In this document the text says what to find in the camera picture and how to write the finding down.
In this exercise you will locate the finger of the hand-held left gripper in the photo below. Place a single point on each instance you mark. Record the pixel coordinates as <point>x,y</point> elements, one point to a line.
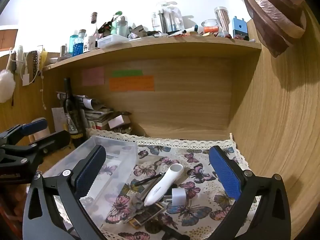
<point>35,126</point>
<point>51,140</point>

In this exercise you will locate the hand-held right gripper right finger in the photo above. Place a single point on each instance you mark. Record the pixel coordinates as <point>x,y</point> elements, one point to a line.
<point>225,175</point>

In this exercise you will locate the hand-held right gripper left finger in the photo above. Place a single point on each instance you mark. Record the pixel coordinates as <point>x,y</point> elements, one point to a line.
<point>90,173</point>

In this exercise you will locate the clear plastic container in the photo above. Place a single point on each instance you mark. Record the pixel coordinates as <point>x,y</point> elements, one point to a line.
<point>120,155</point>

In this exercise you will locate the white charger plug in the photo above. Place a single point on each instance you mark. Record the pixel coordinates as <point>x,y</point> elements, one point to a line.
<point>178,196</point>

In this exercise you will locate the thin black pen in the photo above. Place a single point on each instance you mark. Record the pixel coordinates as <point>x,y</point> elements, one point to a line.
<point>150,178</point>

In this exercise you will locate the white handheld electric device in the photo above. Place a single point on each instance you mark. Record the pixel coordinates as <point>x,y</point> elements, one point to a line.
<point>162,185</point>

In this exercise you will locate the black makeup brush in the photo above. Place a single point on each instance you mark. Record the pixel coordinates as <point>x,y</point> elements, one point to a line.
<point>172,232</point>

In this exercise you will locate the white handwritten paper note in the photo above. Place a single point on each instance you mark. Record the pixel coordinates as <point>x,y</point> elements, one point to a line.
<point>58,120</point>

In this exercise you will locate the dark wine bottle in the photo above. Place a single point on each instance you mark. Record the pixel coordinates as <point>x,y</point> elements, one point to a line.
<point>72,120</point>

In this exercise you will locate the white bath pouf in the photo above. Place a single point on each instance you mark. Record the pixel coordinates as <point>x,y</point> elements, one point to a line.
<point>7,86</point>

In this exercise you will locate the stack of magazines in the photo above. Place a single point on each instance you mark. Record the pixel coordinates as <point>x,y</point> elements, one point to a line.
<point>97,115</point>

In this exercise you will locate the butterfly print lace cloth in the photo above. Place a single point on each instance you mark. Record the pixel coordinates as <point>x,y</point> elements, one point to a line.
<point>175,152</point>

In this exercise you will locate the small white card box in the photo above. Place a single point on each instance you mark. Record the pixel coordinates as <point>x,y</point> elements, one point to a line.
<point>116,121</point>

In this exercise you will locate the black lace strip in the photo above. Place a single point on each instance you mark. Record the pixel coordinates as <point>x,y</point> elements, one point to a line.
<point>34,60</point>

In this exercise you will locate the small dark eyelash box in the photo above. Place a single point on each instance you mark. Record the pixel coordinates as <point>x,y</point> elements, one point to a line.
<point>150,213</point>

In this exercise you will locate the pink sticky note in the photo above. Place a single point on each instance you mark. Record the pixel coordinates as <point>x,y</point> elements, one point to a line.
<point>93,76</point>

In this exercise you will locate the blue liquid bottle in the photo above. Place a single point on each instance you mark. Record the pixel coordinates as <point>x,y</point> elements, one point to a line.
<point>75,46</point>

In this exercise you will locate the orange sticky note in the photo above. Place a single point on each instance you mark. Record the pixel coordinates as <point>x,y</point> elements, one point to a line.
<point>131,83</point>

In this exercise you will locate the white printed mug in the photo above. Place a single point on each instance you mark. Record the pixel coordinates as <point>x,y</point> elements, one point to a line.
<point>89,43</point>

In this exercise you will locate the green sticky note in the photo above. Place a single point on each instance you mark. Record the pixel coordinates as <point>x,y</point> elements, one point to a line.
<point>127,73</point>

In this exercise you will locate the white plastic lidded box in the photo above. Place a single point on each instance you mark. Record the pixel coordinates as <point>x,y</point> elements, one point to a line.
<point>112,41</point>

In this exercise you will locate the clear green-capped bottle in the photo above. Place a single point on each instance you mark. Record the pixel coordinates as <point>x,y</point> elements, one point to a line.
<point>121,26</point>

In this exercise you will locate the wooden shelf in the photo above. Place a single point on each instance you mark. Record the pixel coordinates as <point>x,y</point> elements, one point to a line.
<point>175,46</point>

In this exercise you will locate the blue box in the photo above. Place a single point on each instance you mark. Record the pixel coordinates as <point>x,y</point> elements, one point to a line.
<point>240,27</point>

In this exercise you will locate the glass jar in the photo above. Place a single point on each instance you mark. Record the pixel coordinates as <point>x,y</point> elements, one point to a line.
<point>210,25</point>

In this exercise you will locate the clear jar of sticks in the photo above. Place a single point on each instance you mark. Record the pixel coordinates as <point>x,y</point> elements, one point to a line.
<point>222,21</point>

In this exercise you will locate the clear blister tool pack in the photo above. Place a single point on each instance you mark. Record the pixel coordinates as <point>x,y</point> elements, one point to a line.
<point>168,17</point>

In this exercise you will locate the brown striped cloth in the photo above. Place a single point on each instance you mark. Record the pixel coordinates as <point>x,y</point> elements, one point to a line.
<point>270,12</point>

